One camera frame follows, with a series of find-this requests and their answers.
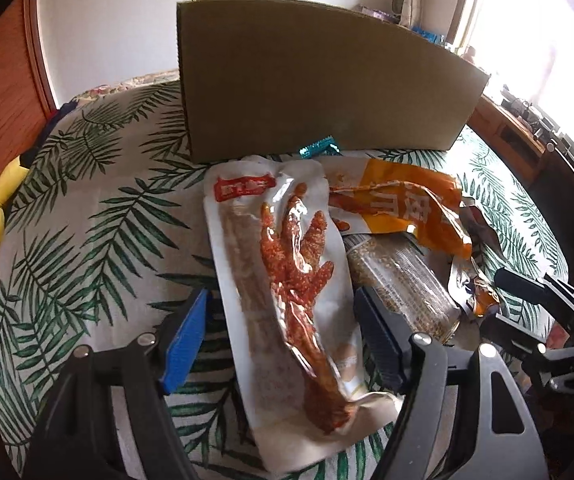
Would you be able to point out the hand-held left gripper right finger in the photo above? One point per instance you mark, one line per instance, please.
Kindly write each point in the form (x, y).
(377, 340)

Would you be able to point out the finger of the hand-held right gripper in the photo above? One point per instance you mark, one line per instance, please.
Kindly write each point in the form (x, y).
(509, 332)
(517, 284)

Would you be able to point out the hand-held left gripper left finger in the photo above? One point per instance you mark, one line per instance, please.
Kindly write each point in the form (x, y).
(187, 335)

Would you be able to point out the silver orange snack packet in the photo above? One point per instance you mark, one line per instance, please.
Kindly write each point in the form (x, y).
(472, 290)

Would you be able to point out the clear sesame bar packet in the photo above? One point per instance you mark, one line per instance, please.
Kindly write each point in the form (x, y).
(402, 280)

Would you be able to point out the clear chicken feet packet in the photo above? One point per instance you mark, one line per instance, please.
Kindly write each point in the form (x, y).
(292, 260)

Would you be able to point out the teal candy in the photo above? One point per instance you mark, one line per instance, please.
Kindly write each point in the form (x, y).
(319, 147)

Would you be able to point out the brown cardboard box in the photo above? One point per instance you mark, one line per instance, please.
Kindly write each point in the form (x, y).
(317, 85)

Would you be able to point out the wooden cabinet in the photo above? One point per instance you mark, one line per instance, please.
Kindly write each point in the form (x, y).
(517, 145)

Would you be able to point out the leaf print bedsheet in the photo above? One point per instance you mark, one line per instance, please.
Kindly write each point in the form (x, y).
(92, 210)

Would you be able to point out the windowsill clutter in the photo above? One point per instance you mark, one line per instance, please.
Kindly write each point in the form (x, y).
(532, 115)

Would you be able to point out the dark cloth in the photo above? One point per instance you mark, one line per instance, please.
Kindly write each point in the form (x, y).
(32, 152)

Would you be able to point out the white sheer curtain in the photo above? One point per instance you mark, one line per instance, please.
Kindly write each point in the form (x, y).
(517, 35)

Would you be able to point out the floral patterned quilt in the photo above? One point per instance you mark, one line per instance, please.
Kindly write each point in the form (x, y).
(132, 85)

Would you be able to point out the blue packets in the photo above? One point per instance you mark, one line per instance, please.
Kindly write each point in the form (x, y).
(429, 35)

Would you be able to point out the wooden wardrobe door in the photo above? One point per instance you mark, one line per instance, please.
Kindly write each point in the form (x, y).
(7, 110)

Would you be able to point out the grey round object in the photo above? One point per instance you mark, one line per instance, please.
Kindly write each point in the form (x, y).
(399, 4)

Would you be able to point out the purple box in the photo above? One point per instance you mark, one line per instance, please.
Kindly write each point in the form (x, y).
(374, 12)

